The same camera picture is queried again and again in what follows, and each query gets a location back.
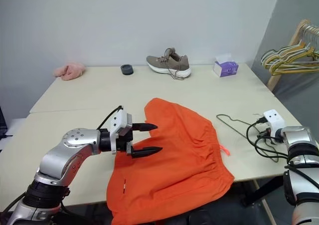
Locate pink fluffy cloth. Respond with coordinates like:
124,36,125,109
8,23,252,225
53,62,87,81

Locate wooden table leg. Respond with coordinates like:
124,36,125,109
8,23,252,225
252,180,275,225

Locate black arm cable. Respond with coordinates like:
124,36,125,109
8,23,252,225
246,117,290,164
96,105,125,131

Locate orange shorts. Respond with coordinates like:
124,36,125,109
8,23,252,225
106,97,235,225

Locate black table frame bar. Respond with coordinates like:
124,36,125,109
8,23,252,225
240,176,286,207

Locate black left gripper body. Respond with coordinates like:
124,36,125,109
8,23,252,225
115,113,135,156

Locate taupe sneaker white sole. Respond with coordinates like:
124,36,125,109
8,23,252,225
146,47,192,81

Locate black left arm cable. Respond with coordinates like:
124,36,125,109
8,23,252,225
96,105,125,131

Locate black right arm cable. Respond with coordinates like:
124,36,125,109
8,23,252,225
246,117,290,164

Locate white wire hanger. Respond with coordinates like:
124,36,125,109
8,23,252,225
260,44,319,66

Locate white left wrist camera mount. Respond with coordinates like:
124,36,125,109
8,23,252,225
109,107,133,154

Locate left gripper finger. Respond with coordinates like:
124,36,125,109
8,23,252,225
131,147,163,159
132,122,159,133

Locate purple tissue box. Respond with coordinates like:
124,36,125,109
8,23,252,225
212,55,240,78

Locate grey wire hanger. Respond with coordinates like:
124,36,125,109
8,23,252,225
216,113,265,139

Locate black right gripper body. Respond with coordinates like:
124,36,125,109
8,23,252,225
258,128,277,144

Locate dark object at edge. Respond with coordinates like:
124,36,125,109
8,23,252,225
0,105,8,140

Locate olive wire hanger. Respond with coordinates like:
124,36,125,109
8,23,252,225
270,59,319,76

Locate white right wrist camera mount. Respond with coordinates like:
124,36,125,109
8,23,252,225
263,109,287,144

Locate wooden clothes rack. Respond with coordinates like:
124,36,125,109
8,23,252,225
267,19,319,91

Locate yellow wire hanger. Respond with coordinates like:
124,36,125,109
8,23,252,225
263,40,319,70

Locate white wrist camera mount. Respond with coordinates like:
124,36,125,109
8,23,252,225
263,109,287,144
109,107,133,154

